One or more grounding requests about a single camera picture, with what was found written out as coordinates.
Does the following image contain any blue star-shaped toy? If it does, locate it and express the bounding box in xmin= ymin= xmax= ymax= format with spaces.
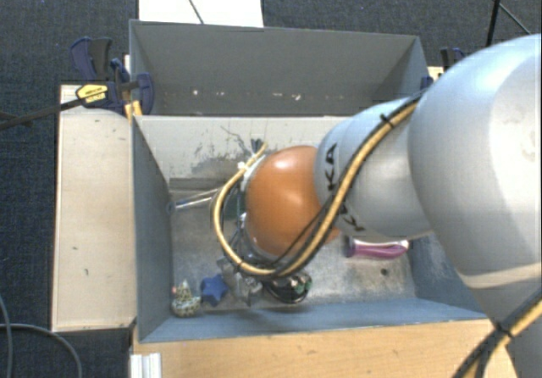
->
xmin=199 ymin=274 xmax=229 ymax=307

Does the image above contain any silver metal tool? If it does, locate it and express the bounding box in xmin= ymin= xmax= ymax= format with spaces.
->
xmin=166 ymin=191 xmax=218 ymax=215

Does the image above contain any pale wood board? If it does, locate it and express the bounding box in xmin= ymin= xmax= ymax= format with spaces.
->
xmin=51 ymin=85 xmax=138 ymax=332

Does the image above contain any grey metal bin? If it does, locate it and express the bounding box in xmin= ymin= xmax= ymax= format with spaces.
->
xmin=128 ymin=19 xmax=489 ymax=345

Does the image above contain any black cylinder on white bracket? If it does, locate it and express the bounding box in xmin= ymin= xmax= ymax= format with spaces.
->
xmin=264 ymin=275 xmax=313 ymax=305

